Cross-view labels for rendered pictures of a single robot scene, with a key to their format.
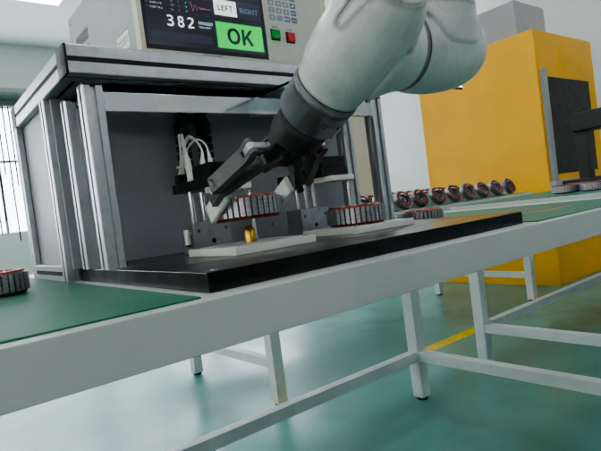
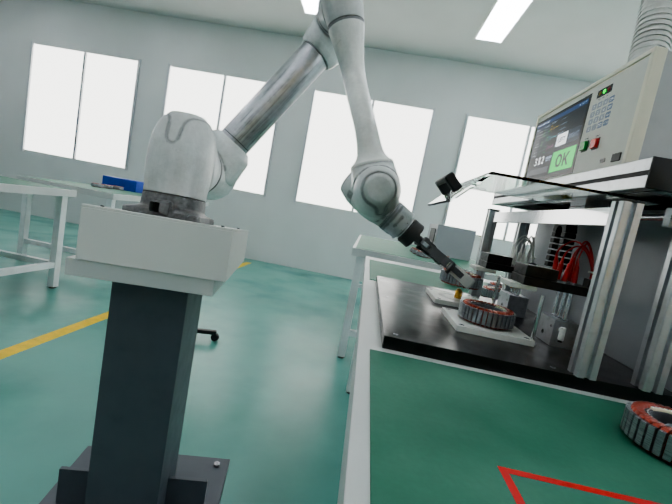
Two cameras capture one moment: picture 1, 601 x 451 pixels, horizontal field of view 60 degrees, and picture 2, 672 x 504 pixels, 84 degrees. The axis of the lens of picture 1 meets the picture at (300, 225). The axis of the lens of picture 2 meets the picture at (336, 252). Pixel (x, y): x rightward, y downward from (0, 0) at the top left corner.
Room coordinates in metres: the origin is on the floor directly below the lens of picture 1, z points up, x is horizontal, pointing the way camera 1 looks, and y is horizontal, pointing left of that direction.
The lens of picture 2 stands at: (1.26, -0.91, 0.95)
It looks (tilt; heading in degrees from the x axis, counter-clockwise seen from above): 6 degrees down; 132
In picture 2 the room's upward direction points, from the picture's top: 11 degrees clockwise
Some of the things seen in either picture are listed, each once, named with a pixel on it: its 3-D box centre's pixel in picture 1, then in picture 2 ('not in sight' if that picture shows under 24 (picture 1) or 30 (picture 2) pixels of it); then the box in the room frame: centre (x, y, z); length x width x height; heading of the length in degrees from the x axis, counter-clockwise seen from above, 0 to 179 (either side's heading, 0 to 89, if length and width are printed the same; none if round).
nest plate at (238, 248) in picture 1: (251, 245); (457, 300); (0.84, 0.08, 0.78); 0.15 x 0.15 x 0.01; 38
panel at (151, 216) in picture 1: (225, 174); (590, 274); (1.11, 0.14, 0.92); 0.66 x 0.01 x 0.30; 128
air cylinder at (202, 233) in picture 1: (207, 235); (511, 303); (0.95, 0.17, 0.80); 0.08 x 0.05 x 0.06; 128
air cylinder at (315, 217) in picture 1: (308, 221); (555, 329); (1.10, -0.02, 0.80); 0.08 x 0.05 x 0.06; 128
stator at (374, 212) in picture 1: (356, 214); (486, 313); (0.99, -0.11, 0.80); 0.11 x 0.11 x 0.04
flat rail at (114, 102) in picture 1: (258, 106); (534, 217); (0.99, 0.05, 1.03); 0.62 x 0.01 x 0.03; 128
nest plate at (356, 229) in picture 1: (357, 227); (483, 324); (0.99, -0.11, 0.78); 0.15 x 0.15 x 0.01; 38
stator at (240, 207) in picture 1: (246, 208); (460, 278); (0.84, 0.08, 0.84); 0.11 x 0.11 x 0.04
